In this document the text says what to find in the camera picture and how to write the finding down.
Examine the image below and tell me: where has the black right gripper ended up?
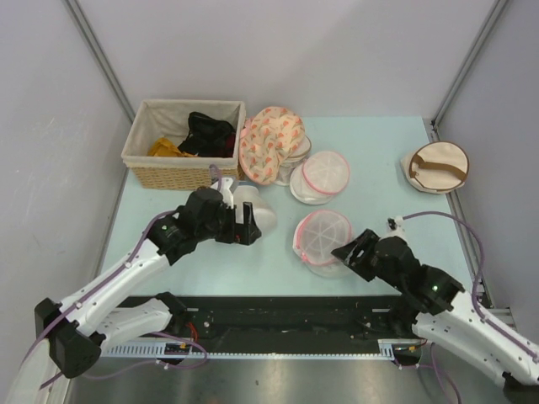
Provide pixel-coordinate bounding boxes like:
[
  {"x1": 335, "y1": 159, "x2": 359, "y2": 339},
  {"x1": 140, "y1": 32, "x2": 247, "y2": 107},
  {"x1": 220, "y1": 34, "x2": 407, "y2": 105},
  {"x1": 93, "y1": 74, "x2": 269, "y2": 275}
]
[{"x1": 331, "y1": 228, "x2": 403, "y2": 290}]

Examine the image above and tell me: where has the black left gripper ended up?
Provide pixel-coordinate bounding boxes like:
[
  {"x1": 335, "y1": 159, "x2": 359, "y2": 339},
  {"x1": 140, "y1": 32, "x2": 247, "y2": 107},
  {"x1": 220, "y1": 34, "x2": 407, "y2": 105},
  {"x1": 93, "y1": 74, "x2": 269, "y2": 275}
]
[{"x1": 196, "y1": 201, "x2": 260, "y2": 245}]

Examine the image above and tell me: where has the pink-trimmed mesh laundry bag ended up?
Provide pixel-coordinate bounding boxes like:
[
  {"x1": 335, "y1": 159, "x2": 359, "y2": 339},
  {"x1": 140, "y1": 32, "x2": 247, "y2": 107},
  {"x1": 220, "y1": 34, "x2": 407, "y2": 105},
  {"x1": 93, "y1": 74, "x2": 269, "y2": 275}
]
[{"x1": 292, "y1": 210, "x2": 354, "y2": 279}]

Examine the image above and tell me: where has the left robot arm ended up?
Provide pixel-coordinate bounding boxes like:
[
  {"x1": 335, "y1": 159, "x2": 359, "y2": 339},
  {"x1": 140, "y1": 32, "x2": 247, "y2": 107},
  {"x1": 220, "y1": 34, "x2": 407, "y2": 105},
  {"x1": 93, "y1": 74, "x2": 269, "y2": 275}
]
[{"x1": 34, "y1": 188, "x2": 262, "y2": 379}]

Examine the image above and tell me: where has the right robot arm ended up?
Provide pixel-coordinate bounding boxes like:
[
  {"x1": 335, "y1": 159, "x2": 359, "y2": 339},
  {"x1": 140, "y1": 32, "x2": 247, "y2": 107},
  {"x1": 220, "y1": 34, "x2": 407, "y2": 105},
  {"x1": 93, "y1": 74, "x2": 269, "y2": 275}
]
[{"x1": 332, "y1": 230, "x2": 538, "y2": 393}]

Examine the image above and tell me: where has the grey-rimmed white mesh bag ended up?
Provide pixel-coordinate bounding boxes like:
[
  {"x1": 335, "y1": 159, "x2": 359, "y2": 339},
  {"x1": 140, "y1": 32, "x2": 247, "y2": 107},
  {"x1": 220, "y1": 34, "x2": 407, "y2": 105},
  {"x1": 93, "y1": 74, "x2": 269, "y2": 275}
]
[{"x1": 233, "y1": 182, "x2": 277, "y2": 238}]

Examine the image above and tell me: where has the beige mesh bag under floral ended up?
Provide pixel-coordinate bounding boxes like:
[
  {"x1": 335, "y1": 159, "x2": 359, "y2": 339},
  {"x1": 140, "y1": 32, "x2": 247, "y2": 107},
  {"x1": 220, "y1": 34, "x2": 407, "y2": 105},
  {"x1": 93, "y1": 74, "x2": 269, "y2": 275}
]
[{"x1": 275, "y1": 136, "x2": 312, "y2": 186}]

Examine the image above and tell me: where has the pink-trimmed mesh bag rear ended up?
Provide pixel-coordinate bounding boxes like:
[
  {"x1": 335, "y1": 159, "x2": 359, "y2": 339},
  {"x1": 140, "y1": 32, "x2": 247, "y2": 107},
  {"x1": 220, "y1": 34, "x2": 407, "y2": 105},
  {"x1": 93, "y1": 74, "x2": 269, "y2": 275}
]
[{"x1": 290, "y1": 151, "x2": 350, "y2": 205}]

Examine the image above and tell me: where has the floral peach laundry bag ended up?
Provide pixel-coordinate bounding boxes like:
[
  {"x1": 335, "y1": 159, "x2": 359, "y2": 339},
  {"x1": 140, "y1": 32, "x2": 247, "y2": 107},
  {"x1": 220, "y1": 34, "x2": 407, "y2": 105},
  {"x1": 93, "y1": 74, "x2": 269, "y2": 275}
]
[{"x1": 238, "y1": 106, "x2": 305, "y2": 185}]

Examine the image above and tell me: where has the beige brown-trimmed laundry bag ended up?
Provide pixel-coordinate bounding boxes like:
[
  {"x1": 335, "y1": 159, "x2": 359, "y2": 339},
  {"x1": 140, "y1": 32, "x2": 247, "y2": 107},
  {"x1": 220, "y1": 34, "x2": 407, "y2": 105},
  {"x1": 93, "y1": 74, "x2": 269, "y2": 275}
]
[{"x1": 400, "y1": 141, "x2": 470, "y2": 194}]

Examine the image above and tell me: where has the black garment in basket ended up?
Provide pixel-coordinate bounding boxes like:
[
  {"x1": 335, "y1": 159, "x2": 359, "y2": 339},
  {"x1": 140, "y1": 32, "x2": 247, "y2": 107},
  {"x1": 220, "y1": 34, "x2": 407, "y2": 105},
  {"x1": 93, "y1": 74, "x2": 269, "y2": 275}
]
[{"x1": 178, "y1": 112, "x2": 236, "y2": 158}]

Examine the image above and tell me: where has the woven wicker basket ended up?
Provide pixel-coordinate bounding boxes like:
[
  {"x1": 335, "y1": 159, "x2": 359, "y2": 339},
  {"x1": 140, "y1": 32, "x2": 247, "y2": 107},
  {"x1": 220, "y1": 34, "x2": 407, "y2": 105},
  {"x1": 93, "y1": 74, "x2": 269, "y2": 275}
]
[{"x1": 121, "y1": 99, "x2": 246, "y2": 190}]

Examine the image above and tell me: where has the mustard yellow garment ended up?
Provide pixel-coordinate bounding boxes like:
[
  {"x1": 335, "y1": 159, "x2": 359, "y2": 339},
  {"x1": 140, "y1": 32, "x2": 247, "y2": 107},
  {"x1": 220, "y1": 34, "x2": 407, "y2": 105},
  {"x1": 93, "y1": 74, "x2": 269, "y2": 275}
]
[{"x1": 147, "y1": 137, "x2": 196, "y2": 158}]

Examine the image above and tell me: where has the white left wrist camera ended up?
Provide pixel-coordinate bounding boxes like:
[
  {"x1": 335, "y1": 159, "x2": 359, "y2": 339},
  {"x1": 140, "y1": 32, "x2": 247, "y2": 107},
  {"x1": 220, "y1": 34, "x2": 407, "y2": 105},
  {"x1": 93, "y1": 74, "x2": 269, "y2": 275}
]
[{"x1": 211, "y1": 177, "x2": 239, "y2": 208}]

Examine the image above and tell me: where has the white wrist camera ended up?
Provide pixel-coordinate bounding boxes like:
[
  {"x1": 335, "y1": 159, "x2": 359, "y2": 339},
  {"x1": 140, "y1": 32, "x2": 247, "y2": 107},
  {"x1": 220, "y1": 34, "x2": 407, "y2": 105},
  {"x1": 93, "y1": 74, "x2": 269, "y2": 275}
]
[
  {"x1": 211, "y1": 177, "x2": 239, "y2": 208},
  {"x1": 386, "y1": 216, "x2": 407, "y2": 242}
]

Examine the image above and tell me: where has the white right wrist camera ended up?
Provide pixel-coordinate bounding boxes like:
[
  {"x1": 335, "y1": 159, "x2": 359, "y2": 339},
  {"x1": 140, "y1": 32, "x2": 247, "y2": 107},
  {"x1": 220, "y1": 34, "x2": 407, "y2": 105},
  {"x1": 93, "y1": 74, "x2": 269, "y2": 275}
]
[{"x1": 386, "y1": 216, "x2": 407, "y2": 242}]

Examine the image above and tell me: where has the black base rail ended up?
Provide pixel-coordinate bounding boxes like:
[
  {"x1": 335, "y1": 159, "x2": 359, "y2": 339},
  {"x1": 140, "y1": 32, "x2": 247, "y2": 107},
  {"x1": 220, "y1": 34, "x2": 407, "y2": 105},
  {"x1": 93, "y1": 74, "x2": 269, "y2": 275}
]
[{"x1": 179, "y1": 295, "x2": 414, "y2": 338}]

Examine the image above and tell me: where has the white slotted cable duct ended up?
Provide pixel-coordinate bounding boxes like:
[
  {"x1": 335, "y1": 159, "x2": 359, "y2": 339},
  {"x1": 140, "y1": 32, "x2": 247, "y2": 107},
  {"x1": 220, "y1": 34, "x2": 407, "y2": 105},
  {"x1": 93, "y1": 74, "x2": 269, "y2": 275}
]
[{"x1": 100, "y1": 333, "x2": 422, "y2": 360}]

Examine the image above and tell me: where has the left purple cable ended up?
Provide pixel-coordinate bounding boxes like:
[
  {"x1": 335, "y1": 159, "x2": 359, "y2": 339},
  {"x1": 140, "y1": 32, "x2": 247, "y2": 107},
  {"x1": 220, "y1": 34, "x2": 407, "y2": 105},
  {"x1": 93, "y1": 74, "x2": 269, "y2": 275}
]
[{"x1": 16, "y1": 163, "x2": 224, "y2": 391}]

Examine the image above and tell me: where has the purple cable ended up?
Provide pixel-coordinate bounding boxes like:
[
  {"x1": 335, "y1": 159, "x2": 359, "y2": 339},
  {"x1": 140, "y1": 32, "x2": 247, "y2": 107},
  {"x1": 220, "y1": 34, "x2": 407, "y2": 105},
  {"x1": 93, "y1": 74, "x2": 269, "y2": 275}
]
[
  {"x1": 16, "y1": 163, "x2": 224, "y2": 391},
  {"x1": 402, "y1": 211, "x2": 539, "y2": 363}
]

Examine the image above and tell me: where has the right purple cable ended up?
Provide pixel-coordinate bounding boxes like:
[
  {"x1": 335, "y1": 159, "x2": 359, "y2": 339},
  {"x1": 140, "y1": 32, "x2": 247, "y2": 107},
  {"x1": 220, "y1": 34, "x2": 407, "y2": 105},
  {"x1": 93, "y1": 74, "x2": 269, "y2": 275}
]
[{"x1": 402, "y1": 211, "x2": 539, "y2": 363}]

